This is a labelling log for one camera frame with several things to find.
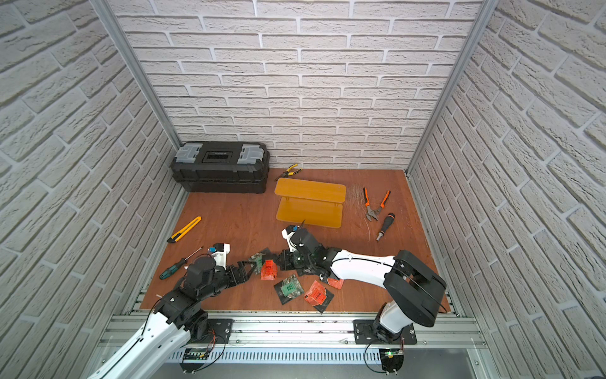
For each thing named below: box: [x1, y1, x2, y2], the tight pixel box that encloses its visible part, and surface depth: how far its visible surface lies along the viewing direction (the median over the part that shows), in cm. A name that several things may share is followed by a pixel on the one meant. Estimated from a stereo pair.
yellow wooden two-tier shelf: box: [274, 177, 347, 229], surface depth 99 cm
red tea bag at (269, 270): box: [260, 258, 279, 281], surface depth 82 cm
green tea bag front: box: [273, 273, 305, 306], surface depth 85 cm
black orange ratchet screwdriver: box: [376, 212, 397, 242], surface depth 101 cm
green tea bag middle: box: [296, 266, 320, 276], surface depth 65 cm
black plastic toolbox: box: [170, 140, 271, 194], surface depth 102 cm
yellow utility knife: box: [166, 216, 202, 244], surface depth 97 cm
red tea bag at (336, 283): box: [326, 277, 345, 290], surface depth 85 cm
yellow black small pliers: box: [273, 163, 303, 182], surface depth 120 cm
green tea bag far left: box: [248, 251, 266, 275], surface depth 91 cm
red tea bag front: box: [303, 280, 328, 307], surface depth 83 cm
